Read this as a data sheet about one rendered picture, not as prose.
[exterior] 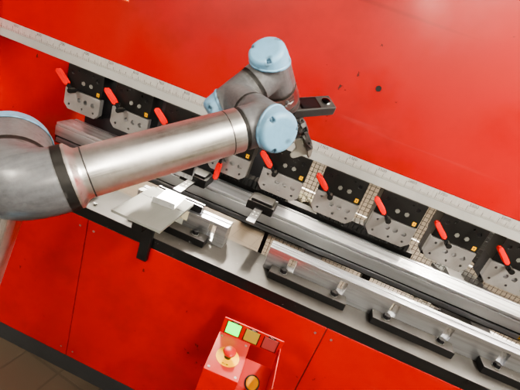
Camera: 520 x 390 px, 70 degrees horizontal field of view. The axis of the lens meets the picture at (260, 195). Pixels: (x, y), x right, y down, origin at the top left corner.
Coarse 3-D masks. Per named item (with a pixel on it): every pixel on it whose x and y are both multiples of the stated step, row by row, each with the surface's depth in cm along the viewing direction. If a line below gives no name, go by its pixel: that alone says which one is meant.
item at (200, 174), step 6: (198, 168) 167; (198, 174) 160; (204, 174) 162; (210, 174) 167; (186, 180) 158; (192, 180) 160; (198, 180) 160; (204, 180) 159; (210, 180) 166; (180, 186) 150; (186, 186) 152; (204, 186) 161; (180, 192) 147
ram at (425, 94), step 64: (0, 0) 133; (64, 0) 127; (192, 0) 116; (256, 0) 112; (320, 0) 108; (384, 0) 104; (448, 0) 100; (512, 0) 97; (128, 64) 128; (192, 64) 123; (320, 64) 113; (384, 64) 109; (448, 64) 105; (512, 64) 101; (320, 128) 119; (384, 128) 114; (448, 128) 110; (512, 128) 106; (448, 192) 115; (512, 192) 111
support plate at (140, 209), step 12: (144, 192) 137; (156, 192) 141; (120, 204) 124; (132, 204) 127; (144, 204) 129; (156, 204) 132; (180, 204) 138; (192, 204) 141; (132, 216) 120; (144, 216) 123; (156, 216) 125; (168, 216) 128; (180, 216) 132; (156, 228) 118
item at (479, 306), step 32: (64, 128) 174; (96, 128) 183; (192, 192) 168; (224, 192) 165; (256, 224) 165; (288, 224) 161; (320, 224) 167; (352, 256) 159; (384, 256) 159; (416, 288) 156; (448, 288) 153; (480, 288) 162; (480, 320) 154; (512, 320) 150
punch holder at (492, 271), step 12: (492, 240) 123; (504, 240) 116; (492, 252) 120; (516, 252) 116; (480, 264) 125; (492, 264) 118; (504, 264) 118; (516, 264) 117; (480, 276) 123; (492, 276) 120; (504, 276) 120; (516, 276) 118; (504, 288) 120; (516, 288) 119
